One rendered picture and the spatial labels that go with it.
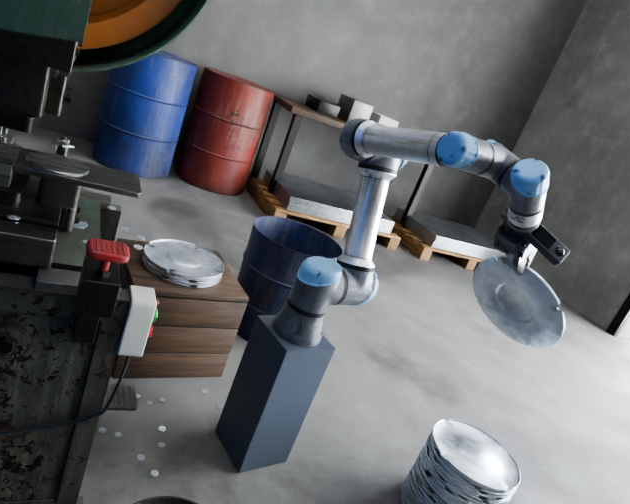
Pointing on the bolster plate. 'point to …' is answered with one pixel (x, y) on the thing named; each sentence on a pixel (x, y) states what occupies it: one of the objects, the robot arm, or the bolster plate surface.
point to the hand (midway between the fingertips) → (523, 271)
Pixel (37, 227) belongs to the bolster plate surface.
